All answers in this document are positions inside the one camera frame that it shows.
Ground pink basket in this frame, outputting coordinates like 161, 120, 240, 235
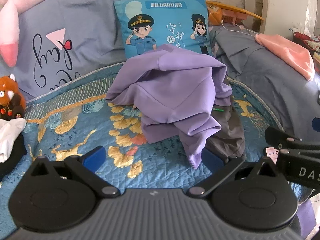
221, 9, 248, 23

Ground red panda plush toy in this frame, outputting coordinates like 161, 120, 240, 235
0, 74, 27, 120

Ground white cable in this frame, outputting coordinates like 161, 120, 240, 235
221, 21, 260, 34

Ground red patterned cloth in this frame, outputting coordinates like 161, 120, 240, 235
291, 27, 320, 60

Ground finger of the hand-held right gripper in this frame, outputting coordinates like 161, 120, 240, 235
264, 127, 320, 153

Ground pink cloth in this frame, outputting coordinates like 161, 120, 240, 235
255, 34, 315, 82

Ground grey-blue script printed pillow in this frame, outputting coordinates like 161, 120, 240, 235
15, 0, 198, 100

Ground blue deer printed quilt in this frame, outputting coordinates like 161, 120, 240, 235
0, 62, 313, 230

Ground grey-blue duvet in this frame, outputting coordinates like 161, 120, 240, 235
209, 26, 320, 145

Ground purple sweatshirt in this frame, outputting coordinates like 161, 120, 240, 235
106, 44, 233, 169

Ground yellow tray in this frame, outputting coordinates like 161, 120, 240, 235
206, 1, 265, 22

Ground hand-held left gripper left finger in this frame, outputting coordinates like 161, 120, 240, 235
30, 146, 121, 198

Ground white cloth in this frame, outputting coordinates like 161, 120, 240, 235
0, 117, 27, 163

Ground orange bag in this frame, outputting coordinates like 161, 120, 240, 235
207, 4, 223, 26

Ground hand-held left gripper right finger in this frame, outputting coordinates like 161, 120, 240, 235
186, 149, 278, 198

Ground pink plush toy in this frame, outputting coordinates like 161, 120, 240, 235
0, 0, 100, 68

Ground black folded cloth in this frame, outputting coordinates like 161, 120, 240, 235
0, 132, 28, 180

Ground grey pants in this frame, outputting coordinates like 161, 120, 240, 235
207, 75, 247, 160

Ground blue cartoon printed cushion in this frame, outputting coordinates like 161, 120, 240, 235
114, 0, 213, 59

